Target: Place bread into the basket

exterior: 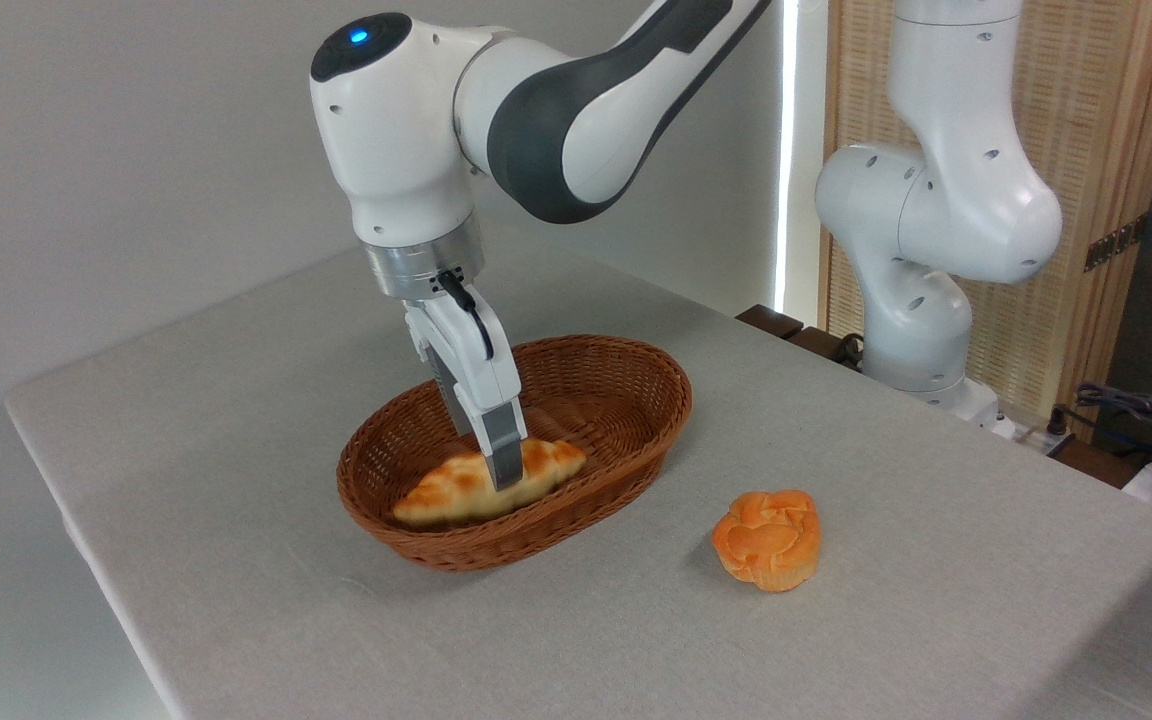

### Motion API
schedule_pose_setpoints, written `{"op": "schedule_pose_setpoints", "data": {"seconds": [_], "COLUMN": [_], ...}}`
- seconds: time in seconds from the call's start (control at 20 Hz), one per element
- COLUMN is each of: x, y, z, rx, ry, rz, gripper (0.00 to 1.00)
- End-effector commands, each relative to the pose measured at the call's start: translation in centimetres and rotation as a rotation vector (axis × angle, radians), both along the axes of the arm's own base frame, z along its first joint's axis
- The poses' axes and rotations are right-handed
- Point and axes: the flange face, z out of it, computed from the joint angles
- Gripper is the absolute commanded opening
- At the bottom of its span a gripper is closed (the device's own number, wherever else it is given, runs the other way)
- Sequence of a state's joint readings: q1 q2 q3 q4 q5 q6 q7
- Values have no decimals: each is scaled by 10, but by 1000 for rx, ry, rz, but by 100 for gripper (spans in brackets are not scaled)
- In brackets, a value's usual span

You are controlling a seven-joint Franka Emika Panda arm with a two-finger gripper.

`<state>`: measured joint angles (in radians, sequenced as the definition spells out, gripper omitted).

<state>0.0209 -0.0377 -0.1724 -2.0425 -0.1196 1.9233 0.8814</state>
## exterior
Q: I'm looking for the braided long bread loaf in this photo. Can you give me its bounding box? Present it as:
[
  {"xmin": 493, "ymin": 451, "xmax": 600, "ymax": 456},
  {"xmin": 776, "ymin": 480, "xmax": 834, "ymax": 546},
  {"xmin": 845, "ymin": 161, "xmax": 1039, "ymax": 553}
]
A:
[{"xmin": 393, "ymin": 438, "xmax": 588, "ymax": 530}]

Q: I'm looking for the dark metal screen hinge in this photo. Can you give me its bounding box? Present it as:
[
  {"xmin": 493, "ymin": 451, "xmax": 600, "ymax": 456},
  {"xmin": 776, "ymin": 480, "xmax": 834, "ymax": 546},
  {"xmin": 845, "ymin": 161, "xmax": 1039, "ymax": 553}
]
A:
[{"xmin": 1084, "ymin": 214, "xmax": 1150, "ymax": 273}]

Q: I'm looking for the dark brown wooden furniture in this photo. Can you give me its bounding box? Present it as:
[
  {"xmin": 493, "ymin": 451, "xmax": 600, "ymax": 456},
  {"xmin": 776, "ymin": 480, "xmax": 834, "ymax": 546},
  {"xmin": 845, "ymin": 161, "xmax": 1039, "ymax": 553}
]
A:
[{"xmin": 736, "ymin": 304, "xmax": 867, "ymax": 373}]

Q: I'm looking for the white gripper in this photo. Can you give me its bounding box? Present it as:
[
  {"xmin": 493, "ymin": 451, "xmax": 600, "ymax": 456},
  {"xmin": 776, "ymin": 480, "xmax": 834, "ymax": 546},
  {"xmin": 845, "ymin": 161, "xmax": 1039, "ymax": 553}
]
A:
[{"xmin": 403, "ymin": 285, "xmax": 528, "ymax": 492}]

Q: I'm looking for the grey tablecloth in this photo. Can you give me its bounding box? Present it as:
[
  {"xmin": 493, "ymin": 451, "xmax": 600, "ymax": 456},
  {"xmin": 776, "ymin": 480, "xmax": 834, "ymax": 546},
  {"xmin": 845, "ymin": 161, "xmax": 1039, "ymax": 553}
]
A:
[{"xmin": 4, "ymin": 240, "xmax": 1152, "ymax": 720}]

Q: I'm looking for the wooden slatted folding screen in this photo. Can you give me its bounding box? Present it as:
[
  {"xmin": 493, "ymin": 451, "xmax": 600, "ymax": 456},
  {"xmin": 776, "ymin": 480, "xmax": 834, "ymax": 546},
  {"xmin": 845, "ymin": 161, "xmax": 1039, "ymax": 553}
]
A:
[{"xmin": 818, "ymin": 0, "xmax": 1152, "ymax": 421}]

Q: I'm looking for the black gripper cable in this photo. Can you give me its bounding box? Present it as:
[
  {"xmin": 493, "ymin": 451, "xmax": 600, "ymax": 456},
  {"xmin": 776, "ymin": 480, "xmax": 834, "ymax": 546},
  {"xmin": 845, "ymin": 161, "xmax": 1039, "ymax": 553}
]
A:
[{"xmin": 436, "ymin": 270, "xmax": 496, "ymax": 362}]

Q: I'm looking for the brown wicker oval basket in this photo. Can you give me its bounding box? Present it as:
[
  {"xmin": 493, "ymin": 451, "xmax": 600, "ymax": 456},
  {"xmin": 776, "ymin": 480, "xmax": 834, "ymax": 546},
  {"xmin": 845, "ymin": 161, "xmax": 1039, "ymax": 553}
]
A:
[{"xmin": 336, "ymin": 334, "xmax": 694, "ymax": 573}]

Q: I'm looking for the bundle of dark cables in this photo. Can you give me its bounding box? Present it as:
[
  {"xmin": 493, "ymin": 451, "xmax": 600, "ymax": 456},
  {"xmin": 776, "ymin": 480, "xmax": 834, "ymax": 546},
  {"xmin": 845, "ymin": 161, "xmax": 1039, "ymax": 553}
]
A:
[{"xmin": 1048, "ymin": 383, "xmax": 1152, "ymax": 473}]

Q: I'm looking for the round orange bread roll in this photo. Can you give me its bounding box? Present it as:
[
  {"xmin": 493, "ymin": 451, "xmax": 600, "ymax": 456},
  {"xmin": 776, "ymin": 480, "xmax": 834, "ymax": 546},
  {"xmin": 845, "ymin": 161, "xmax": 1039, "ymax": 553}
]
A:
[{"xmin": 712, "ymin": 489, "xmax": 823, "ymax": 593}]

